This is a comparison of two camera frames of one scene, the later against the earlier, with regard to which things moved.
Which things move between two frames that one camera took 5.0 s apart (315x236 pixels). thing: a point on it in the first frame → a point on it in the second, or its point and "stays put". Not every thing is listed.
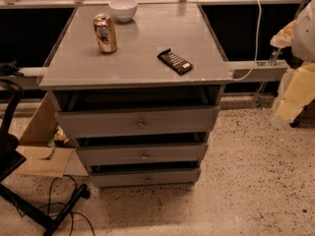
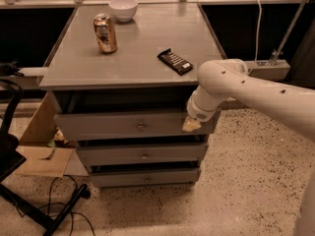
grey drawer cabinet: [136, 88] stays put
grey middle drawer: [141, 152] stays put
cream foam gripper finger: [300, 92] → [196, 114]
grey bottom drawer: [149, 177] stays put
